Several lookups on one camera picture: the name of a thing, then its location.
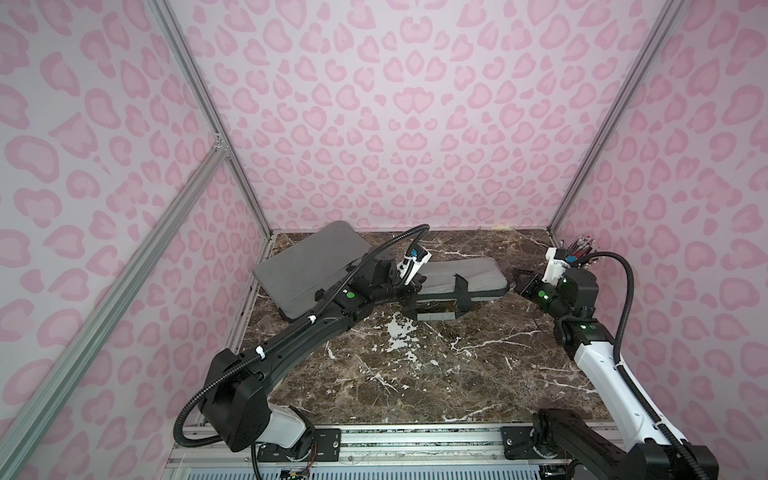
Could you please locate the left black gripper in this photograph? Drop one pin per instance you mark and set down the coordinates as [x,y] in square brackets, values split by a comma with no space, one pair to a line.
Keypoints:
[405,293]

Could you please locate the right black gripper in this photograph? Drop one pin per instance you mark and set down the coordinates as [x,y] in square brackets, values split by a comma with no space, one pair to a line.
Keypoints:
[534,285]

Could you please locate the grey laptop bag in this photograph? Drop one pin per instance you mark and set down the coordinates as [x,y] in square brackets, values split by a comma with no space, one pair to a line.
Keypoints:
[448,290]
[292,277]

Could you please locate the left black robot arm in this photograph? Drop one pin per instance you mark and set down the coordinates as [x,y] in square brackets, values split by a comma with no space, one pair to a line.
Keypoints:
[235,397]

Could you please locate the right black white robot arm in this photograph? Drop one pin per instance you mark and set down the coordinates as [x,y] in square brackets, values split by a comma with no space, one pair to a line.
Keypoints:
[652,447]

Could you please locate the bundle of pens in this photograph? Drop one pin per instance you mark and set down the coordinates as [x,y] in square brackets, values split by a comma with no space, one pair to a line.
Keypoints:
[580,247]

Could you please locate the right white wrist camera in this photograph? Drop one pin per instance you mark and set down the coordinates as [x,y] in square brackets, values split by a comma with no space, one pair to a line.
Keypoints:
[558,261]

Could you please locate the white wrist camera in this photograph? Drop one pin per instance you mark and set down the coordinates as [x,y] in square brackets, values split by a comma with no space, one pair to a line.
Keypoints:
[558,261]
[414,259]

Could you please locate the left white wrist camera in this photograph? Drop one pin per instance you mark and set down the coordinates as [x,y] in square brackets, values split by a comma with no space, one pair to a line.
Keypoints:
[414,259]

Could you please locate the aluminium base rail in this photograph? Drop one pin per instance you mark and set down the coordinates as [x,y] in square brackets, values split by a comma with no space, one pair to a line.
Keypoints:
[408,451]

